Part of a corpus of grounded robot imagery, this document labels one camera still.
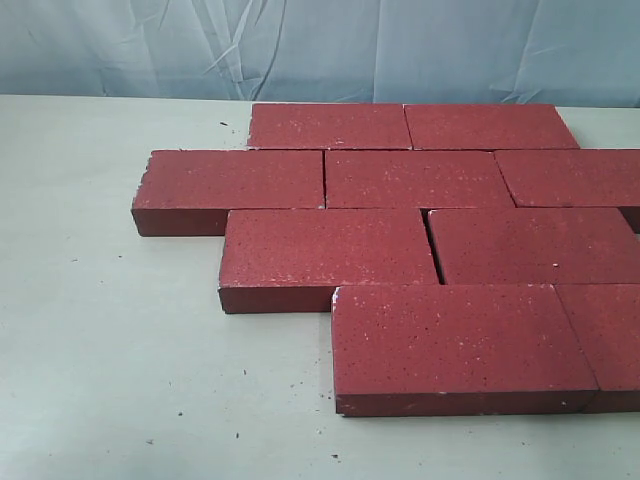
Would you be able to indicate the red brick moved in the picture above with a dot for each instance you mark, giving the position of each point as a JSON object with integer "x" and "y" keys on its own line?
{"x": 426, "y": 180}

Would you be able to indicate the red brick back row left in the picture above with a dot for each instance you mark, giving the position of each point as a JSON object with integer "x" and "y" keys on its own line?
{"x": 317, "y": 126}

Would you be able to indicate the red brick back row right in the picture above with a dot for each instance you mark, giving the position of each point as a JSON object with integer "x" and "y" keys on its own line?
{"x": 487, "y": 127}

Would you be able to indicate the red brick front row left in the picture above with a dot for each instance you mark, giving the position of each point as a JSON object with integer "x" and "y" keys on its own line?
{"x": 456, "y": 350}

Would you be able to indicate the red brick third row right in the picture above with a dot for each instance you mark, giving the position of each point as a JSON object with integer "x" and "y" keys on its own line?
{"x": 571, "y": 178}

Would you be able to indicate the red brick middle row right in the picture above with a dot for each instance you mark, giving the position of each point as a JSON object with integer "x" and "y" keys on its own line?
{"x": 534, "y": 246}

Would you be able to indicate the red brick front row right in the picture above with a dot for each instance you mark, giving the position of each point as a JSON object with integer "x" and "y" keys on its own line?
{"x": 605, "y": 319}

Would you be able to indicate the white backdrop cloth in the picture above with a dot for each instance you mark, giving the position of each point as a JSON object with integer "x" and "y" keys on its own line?
{"x": 567, "y": 53}

